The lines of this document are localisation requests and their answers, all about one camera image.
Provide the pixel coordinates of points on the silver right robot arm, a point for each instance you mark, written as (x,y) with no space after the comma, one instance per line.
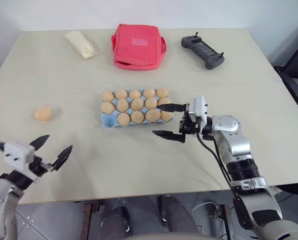
(235,147)

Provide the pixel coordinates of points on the dark rounded shape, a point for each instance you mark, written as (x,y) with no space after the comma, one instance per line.
(116,222)
(176,212)

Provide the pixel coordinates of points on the clear bag of white grains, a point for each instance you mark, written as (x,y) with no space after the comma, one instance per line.
(80,45)

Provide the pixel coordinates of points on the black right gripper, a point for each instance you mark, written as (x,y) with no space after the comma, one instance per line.
(190,126)

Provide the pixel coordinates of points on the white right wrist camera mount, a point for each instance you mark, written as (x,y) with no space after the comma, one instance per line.
(197,107)

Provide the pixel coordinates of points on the black handheld remote controller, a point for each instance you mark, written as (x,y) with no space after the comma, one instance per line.
(204,51)

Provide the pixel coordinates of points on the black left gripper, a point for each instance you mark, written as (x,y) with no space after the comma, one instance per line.
(37,168)

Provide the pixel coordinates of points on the blue egg carton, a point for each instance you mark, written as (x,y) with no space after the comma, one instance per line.
(108,121)

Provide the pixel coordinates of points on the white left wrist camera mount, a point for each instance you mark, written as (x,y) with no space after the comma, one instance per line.
(16,155)

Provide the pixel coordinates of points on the red fabric bag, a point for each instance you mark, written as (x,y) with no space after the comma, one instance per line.
(136,47)

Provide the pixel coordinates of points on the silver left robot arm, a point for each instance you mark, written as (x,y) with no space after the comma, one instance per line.
(1,197)

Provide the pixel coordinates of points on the brown egg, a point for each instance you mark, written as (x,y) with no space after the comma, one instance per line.
(137,104)
(152,116)
(134,93)
(137,117)
(162,92)
(164,101)
(42,114)
(107,95)
(107,107)
(167,116)
(151,103)
(124,118)
(121,94)
(149,92)
(122,105)

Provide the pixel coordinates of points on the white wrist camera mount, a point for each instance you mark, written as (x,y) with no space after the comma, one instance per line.
(197,107)
(16,155)

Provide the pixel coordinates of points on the rusty metal frame bar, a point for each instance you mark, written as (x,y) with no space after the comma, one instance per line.
(90,220)
(225,222)

